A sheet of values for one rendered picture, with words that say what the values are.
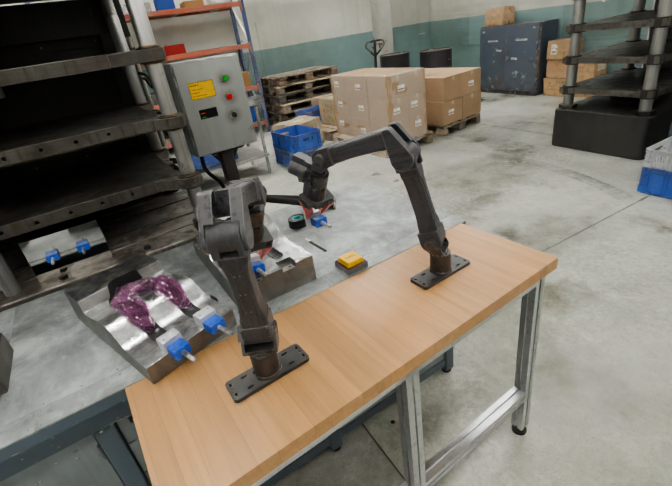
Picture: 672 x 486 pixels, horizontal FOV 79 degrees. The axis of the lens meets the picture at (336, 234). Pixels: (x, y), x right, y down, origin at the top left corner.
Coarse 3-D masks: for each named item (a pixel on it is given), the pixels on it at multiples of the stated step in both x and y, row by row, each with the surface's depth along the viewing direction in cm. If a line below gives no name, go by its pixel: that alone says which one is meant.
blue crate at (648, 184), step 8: (648, 168) 314; (648, 176) 315; (656, 176) 311; (664, 176) 306; (640, 184) 323; (648, 184) 318; (656, 184) 313; (664, 184) 308; (640, 192) 325; (648, 192) 320; (656, 192) 314; (664, 192) 310
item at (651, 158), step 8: (656, 144) 315; (664, 144) 322; (648, 152) 310; (656, 152) 306; (664, 152) 301; (648, 160) 312; (656, 160) 308; (664, 160) 303; (656, 168) 309; (664, 168) 305
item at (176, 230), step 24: (120, 216) 214; (144, 216) 209; (168, 216) 205; (192, 216) 200; (120, 240) 186; (144, 240) 183; (168, 240) 179; (192, 240) 179; (24, 264) 177; (96, 264) 167; (0, 288) 160; (24, 288) 157; (48, 288) 155
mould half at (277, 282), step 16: (272, 224) 147; (288, 240) 141; (208, 256) 136; (288, 256) 129; (304, 256) 128; (272, 272) 122; (288, 272) 125; (304, 272) 128; (224, 288) 132; (272, 288) 124; (288, 288) 127
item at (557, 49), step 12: (552, 48) 642; (564, 48) 625; (552, 60) 649; (552, 72) 656; (564, 72) 639; (588, 72) 608; (600, 72) 607; (552, 84) 662; (564, 84) 643; (576, 96) 635; (588, 96) 619
